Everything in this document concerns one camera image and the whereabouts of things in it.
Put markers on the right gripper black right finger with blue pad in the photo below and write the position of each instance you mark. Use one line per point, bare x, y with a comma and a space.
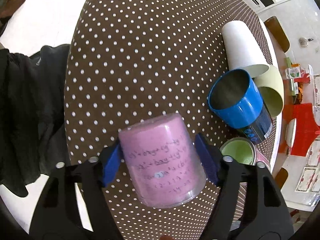
265, 214

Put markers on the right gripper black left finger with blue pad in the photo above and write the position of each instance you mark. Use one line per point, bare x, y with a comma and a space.
72, 203

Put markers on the pink cup with writing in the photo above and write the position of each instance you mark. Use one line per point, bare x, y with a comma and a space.
162, 161

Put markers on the pink green labelled cup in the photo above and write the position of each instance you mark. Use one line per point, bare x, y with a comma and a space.
243, 151

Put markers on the blue cup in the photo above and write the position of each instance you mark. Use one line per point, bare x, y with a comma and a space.
236, 100

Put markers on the pale green cup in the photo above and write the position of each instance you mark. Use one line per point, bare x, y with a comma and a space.
271, 88

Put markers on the white cup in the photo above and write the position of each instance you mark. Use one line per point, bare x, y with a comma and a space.
242, 49

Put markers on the wooden chair right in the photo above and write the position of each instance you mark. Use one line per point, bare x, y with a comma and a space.
281, 177

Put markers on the wooden chair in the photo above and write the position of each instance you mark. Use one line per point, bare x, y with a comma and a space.
274, 26
281, 177

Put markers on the white ceramic bowl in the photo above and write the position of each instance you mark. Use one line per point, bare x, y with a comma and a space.
291, 132

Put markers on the red gift box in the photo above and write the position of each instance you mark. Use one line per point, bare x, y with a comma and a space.
307, 129

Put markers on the black clothing on floor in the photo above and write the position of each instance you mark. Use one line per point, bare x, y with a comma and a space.
33, 138

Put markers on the wooden chair left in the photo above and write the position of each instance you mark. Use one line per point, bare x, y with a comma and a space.
274, 26

